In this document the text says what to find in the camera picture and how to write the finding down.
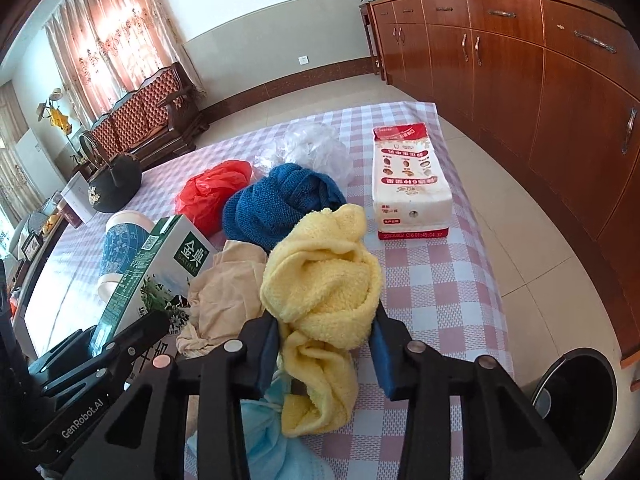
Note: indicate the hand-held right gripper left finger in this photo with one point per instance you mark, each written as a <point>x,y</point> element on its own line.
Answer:
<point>270,355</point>

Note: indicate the black iron teapot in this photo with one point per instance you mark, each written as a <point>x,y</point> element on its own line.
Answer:
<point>112,185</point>

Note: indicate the pink checkered tablecloth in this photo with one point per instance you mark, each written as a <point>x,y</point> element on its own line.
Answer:
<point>425,285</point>

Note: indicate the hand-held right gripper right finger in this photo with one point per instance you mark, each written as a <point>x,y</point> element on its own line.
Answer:
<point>385,360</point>

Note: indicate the patterned pink curtain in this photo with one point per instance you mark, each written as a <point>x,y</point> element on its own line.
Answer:
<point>110,35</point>

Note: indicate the green carton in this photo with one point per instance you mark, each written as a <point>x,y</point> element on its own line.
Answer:
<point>150,270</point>

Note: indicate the red and white carton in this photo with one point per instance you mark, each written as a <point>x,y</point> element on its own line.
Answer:
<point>410,185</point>

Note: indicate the long wooden cabinet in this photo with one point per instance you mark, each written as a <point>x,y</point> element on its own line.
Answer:
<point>500,85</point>

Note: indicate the blue patterned white cup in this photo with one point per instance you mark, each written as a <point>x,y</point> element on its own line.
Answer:
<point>120,250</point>

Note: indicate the yellow ornament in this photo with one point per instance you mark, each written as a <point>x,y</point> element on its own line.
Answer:
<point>57,115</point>

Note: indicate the white box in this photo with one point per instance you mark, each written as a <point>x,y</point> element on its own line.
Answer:
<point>75,200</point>

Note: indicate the yellow towel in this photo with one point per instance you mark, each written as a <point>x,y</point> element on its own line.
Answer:
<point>320,280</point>

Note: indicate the black trash bin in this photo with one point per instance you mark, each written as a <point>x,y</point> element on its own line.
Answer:
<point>585,410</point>

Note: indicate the red plastic bag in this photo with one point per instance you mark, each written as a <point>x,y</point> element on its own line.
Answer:
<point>210,190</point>

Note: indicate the white plastic bag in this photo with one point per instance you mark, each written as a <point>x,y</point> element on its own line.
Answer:
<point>225,290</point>

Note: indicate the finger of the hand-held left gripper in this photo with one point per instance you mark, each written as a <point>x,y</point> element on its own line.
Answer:
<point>135,332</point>
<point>65,352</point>

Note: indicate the blue knitted cloth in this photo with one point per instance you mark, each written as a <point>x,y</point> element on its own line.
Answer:
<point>280,200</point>

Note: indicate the clear plastic bag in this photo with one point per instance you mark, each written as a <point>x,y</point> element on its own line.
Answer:
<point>310,145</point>

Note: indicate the light blue crumpled cloth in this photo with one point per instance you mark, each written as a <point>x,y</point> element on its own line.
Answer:
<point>270,440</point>

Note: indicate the wooden sofa with orange cushions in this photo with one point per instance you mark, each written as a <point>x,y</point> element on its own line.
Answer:
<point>145,105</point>

